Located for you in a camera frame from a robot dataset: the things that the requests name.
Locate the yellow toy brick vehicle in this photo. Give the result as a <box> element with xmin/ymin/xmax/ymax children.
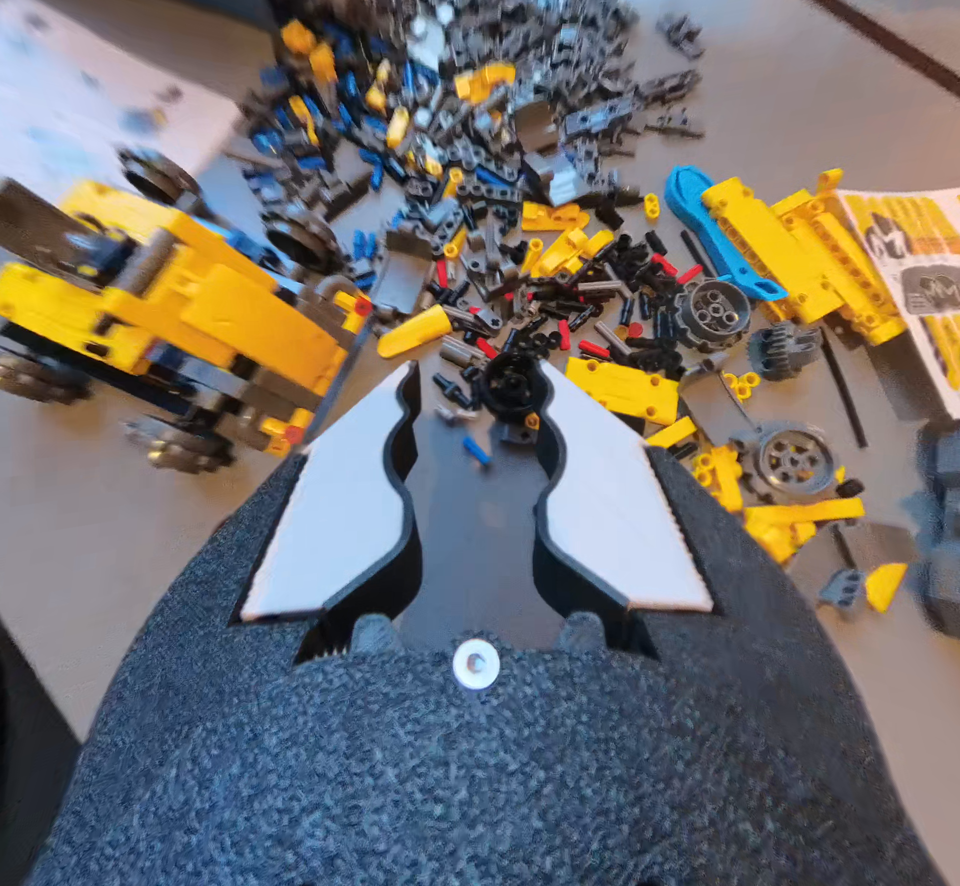
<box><xmin>0</xmin><ymin>147</ymin><xmax>376</xmax><ymax>475</ymax></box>

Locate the person's dark sweater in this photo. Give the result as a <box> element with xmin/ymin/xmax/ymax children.
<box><xmin>0</xmin><ymin>624</ymin><xmax>85</xmax><ymax>886</ymax></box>

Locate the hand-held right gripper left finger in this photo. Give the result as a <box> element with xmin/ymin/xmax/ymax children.
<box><xmin>237</xmin><ymin>360</ymin><xmax>423</xmax><ymax>621</ymax></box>

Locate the open instruction booklet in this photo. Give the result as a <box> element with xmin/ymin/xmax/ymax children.
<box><xmin>0</xmin><ymin>0</ymin><xmax>243</xmax><ymax>206</ymax></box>

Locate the black toy wheel rim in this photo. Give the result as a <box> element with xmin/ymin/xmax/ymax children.
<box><xmin>478</xmin><ymin>352</ymin><xmax>549</xmax><ymax>422</ymax></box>

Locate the pile of toy brick pieces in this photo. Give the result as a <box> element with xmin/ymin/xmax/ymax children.
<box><xmin>240</xmin><ymin>0</ymin><xmax>960</xmax><ymax>640</ymax></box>

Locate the yellow sticker sheet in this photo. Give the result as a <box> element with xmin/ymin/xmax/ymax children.
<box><xmin>834</xmin><ymin>187</ymin><xmax>960</xmax><ymax>420</ymax></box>

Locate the blue brick separator tool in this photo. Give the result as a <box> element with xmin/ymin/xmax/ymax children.
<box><xmin>663</xmin><ymin>165</ymin><xmax>789</xmax><ymax>302</ymax></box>

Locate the grey toy wheel hub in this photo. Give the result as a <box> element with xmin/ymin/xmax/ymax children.
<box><xmin>753</xmin><ymin>423</ymin><xmax>837</xmax><ymax>497</ymax></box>
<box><xmin>671</xmin><ymin>279</ymin><xmax>753</xmax><ymax>351</ymax></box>

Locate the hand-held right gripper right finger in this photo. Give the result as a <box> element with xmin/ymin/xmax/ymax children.
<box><xmin>531</xmin><ymin>360</ymin><xmax>716</xmax><ymax>613</ymax></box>

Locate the grey desk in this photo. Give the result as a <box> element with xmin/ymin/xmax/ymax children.
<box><xmin>0</xmin><ymin>0</ymin><xmax>960</xmax><ymax>886</ymax></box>

